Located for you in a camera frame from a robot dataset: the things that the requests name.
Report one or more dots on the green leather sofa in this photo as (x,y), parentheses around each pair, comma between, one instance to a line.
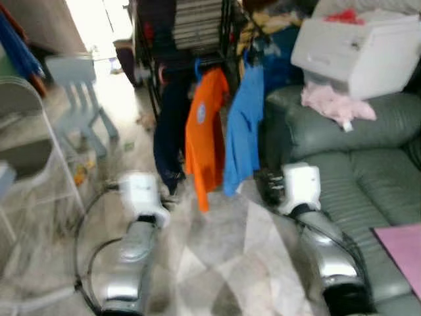
(368,178)

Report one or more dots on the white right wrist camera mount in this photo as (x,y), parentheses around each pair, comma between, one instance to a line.
(301,184)

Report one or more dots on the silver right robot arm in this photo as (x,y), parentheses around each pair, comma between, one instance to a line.
(329,263)

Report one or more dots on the blue shirt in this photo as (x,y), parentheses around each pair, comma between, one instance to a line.
(245,125)

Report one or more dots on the light blue child chair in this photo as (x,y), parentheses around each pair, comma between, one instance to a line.
(75,69)

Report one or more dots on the red cloth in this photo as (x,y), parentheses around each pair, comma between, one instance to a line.
(345,18)

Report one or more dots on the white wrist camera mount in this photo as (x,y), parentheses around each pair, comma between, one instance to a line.
(141,194)
(301,184)

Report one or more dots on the purple armchair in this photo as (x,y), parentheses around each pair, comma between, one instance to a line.
(128,62)

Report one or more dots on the yellow striped blanket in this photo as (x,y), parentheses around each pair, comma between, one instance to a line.
(270,23)

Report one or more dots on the blue hanging cloth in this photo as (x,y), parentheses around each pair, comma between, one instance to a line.
(16,52)

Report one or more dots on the orange shirt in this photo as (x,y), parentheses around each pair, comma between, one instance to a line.
(205,131)

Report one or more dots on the orange yellow floor toy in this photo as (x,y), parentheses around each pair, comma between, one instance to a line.
(81,176)

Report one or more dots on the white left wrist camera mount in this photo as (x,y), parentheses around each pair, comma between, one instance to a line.
(141,194)

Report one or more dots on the dark blue bag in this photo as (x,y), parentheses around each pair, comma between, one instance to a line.
(284,59)

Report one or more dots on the pink sheet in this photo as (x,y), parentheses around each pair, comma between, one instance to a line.
(402,257)

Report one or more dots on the pale pink garment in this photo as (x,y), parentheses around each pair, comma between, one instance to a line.
(335,105)

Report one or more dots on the black metal drying rack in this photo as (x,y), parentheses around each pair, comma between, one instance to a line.
(146,33)

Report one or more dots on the grey folding chair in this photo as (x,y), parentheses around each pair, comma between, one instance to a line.
(21,99)

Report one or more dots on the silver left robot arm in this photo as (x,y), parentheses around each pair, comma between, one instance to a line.
(131,263)

